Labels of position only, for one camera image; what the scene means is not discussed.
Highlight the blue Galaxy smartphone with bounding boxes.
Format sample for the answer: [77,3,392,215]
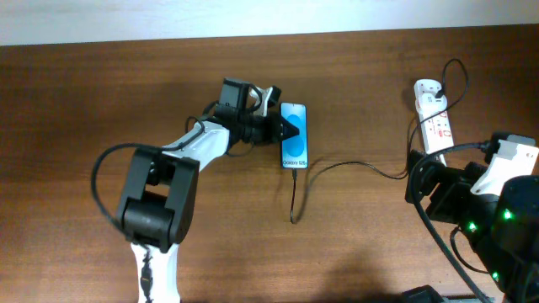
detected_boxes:
[280,103,309,169]

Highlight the black charger cable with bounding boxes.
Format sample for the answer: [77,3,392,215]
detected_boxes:
[289,58,469,225]

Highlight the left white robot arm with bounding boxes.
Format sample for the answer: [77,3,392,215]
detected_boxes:
[116,77,307,302]

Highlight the white power strip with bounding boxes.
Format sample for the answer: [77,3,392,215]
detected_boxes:
[414,79,454,154]

